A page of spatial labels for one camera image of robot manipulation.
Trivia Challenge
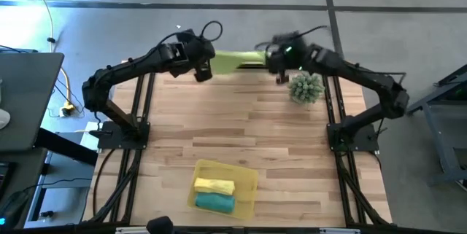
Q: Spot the white computer mouse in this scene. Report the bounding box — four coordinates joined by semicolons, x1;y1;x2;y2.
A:
0;108;11;130

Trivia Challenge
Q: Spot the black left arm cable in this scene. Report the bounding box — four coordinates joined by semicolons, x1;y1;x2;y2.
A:
155;20;224;51

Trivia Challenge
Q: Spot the person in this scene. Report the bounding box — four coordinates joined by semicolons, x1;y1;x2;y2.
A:
145;215;174;234

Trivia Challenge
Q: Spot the grey metal cart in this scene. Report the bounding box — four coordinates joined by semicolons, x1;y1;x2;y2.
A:
406;64;467;191

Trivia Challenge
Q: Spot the black aluminium table frame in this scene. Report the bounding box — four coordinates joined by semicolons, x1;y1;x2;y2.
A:
82;62;393;227

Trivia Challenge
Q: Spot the black computer mouse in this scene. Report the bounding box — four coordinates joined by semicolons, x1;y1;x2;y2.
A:
0;190;31;230

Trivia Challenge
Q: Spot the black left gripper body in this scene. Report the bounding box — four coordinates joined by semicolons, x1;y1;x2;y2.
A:
176;28;217;83

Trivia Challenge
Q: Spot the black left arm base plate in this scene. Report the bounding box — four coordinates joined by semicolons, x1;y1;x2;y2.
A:
96;120;151;150

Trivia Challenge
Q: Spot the black desk crossbar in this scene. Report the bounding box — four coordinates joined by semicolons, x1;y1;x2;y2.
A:
34;128;99;165

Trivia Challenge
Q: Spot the dark grey desk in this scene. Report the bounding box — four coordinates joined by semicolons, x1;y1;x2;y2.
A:
0;52;66;154

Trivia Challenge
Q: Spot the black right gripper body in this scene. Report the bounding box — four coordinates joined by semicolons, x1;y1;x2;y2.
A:
265;31;312;85

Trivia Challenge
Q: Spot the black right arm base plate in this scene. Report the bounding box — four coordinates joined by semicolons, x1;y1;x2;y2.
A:
326;122;380;152

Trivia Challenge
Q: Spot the teal microfiber towel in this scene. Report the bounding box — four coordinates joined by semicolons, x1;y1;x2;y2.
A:
194;192;236;214

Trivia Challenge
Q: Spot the silver metal bracket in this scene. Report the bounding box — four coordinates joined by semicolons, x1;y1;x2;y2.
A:
320;228;360;234
115;226;149;234

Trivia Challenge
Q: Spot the green microfiber towel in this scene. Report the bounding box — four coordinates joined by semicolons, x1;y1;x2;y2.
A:
209;50;270;76

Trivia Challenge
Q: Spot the yellow floor power cable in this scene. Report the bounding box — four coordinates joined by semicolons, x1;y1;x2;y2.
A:
23;0;76;113

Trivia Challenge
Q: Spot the yellow power strip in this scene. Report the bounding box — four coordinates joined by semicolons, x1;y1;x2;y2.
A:
59;103;77;117

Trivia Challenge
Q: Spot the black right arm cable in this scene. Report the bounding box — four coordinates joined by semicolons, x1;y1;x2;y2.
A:
254;25;329;51

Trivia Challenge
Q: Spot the yellow microfiber towel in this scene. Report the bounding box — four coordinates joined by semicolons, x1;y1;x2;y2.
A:
193;177;236;196

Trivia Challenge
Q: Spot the potted green succulent plant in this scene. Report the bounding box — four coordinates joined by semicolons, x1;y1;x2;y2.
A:
287;72;325;105

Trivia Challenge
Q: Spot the yellow translucent plastic basket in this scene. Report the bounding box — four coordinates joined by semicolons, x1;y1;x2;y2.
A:
187;158;260;221

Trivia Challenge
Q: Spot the grey low cabinet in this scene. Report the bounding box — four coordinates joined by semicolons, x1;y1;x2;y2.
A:
23;131;96;227

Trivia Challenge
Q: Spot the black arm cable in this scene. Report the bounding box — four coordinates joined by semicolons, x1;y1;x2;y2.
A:
254;25;329;51
155;20;224;51

